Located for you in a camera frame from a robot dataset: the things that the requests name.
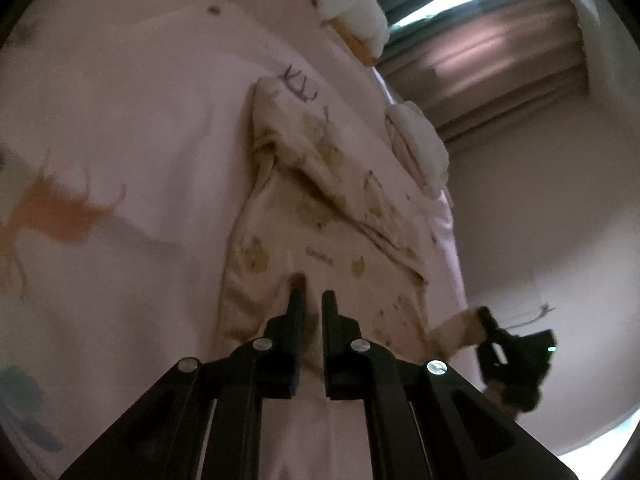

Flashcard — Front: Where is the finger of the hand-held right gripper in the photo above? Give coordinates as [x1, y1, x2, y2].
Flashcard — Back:
[477, 306, 506, 343]
[475, 342, 498, 380]

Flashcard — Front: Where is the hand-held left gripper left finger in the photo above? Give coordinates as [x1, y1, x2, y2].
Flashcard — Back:
[57, 287, 307, 480]

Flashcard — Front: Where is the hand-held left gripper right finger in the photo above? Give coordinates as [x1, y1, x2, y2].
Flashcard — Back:
[321, 290, 578, 480]

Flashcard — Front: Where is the beige printed baby garment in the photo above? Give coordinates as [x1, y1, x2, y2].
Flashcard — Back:
[212, 77, 485, 376]

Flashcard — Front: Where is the white folded cloth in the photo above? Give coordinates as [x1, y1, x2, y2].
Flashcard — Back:
[387, 101, 449, 186]

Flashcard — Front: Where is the pink curtain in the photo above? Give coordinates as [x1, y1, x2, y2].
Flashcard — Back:
[380, 0, 592, 145]

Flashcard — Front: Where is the pink printed bed cover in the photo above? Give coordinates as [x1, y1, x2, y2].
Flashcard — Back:
[0, 0, 476, 480]

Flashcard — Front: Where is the orange cushion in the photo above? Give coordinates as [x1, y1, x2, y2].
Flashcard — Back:
[330, 17, 382, 67]

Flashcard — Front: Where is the teal curtain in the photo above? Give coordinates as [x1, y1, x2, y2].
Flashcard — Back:
[372, 0, 501, 26]

